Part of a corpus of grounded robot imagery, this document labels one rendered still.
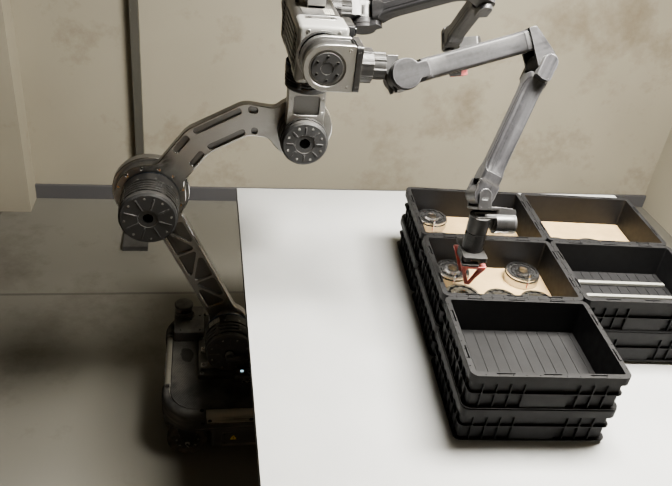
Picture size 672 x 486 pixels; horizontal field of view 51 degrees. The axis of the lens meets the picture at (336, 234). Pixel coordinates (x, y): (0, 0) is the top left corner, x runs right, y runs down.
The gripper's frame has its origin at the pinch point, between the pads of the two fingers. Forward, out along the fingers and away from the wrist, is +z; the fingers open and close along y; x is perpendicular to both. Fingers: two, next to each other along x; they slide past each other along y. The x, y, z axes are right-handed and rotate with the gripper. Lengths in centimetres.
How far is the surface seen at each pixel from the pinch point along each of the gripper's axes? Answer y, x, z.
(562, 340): -14.9, -26.2, 9.6
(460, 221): 45.5, -11.5, 9.5
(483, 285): 9.0, -10.1, 9.7
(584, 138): 213, -134, 45
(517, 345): -17.4, -12.7, 9.9
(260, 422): -34, 55, 24
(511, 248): 18.7, -19.8, 2.1
